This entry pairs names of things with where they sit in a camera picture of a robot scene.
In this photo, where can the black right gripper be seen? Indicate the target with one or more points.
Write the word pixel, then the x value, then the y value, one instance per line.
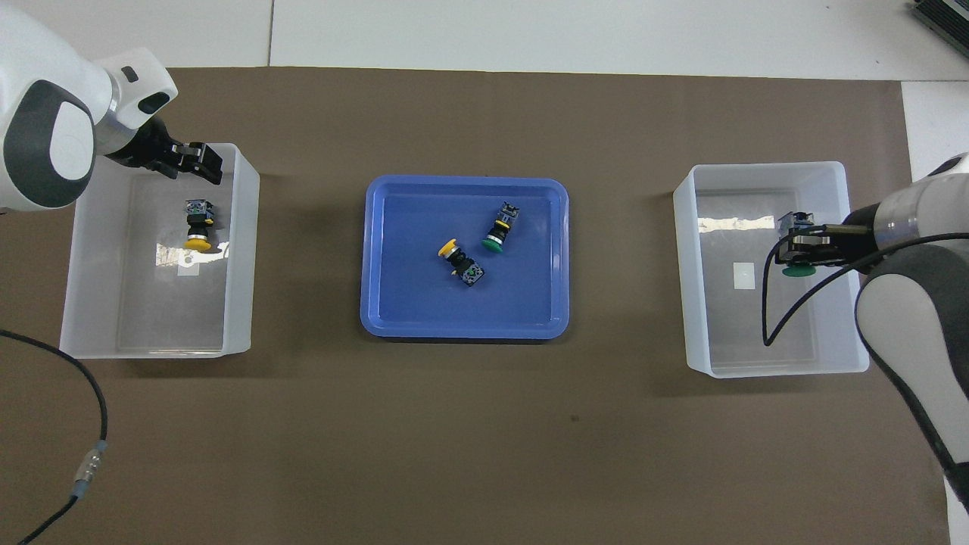
pixel 852 244

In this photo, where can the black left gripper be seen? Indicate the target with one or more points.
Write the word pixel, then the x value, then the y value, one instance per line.
pixel 147 147

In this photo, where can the green push button switch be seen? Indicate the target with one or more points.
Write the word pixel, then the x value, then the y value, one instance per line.
pixel 799 271
pixel 502 225

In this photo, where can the yellow push button switch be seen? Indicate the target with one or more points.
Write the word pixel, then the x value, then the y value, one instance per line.
pixel 198 225
pixel 462 265

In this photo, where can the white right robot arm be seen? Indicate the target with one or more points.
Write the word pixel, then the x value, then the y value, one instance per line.
pixel 923 303

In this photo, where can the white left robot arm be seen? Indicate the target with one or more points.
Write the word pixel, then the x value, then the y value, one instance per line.
pixel 45 113

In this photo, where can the white paper label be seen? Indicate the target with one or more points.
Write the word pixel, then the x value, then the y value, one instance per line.
pixel 744 276
pixel 187 269

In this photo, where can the translucent white plastic box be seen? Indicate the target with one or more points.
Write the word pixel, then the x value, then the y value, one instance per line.
pixel 174 318
pixel 727 333

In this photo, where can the black object at corner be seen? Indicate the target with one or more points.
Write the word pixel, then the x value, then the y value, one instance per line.
pixel 942 19

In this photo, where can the blue plastic tray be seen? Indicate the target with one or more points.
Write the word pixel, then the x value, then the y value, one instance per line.
pixel 462 310

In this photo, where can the brown paper table mat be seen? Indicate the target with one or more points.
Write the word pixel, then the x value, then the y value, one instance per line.
pixel 484 454

